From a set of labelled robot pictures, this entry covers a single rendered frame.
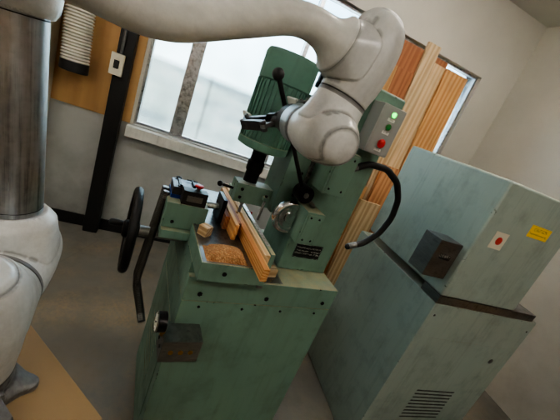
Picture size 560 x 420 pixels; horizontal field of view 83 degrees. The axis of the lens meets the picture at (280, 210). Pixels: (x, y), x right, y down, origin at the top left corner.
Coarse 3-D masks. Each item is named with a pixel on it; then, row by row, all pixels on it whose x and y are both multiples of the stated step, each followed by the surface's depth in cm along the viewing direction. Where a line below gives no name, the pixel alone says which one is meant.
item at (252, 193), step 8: (232, 184) 113; (240, 184) 108; (248, 184) 110; (256, 184) 113; (264, 184) 118; (232, 192) 111; (240, 192) 110; (248, 192) 111; (256, 192) 112; (264, 192) 113; (240, 200) 111; (248, 200) 112; (256, 200) 113
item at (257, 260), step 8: (224, 192) 133; (240, 216) 116; (240, 232) 108; (248, 232) 105; (240, 240) 107; (248, 240) 100; (248, 248) 99; (256, 248) 97; (248, 256) 98; (256, 256) 93; (256, 264) 92; (264, 264) 90; (256, 272) 91; (264, 272) 87; (264, 280) 89
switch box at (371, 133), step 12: (372, 108) 103; (384, 108) 99; (396, 108) 101; (372, 120) 102; (384, 120) 101; (396, 120) 103; (360, 132) 107; (372, 132) 102; (396, 132) 105; (360, 144) 105; (372, 144) 104; (384, 156) 107
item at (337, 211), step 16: (384, 96) 104; (368, 112) 105; (368, 160) 113; (352, 176) 114; (368, 176) 116; (320, 192) 112; (352, 192) 117; (320, 208) 115; (336, 208) 118; (352, 208) 121; (336, 224) 121; (272, 240) 128; (288, 240) 117; (320, 240) 122; (336, 240) 125; (288, 256) 120; (320, 256) 125
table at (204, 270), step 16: (208, 192) 138; (208, 208) 122; (160, 224) 103; (192, 224) 105; (192, 240) 100; (208, 240) 99; (224, 240) 103; (192, 256) 96; (208, 272) 88; (224, 272) 90; (240, 272) 92
